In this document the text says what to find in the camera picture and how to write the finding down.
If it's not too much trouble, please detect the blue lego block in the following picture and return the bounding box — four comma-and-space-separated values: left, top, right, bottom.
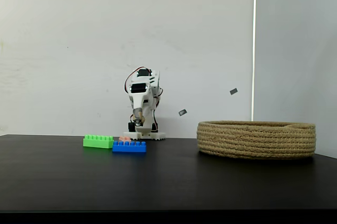
112, 141, 147, 153

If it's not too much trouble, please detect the green lego block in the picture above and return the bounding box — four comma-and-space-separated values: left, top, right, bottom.
83, 134, 115, 149

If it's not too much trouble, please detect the white vertical corner trim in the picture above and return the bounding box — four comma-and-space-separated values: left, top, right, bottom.
251, 0, 257, 122

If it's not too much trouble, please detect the red black servo cable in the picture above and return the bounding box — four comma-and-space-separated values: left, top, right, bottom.
123, 65, 153, 94
151, 86, 164, 133

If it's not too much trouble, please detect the woven rope basket tray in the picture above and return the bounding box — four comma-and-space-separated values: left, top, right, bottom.
196, 120, 316, 160

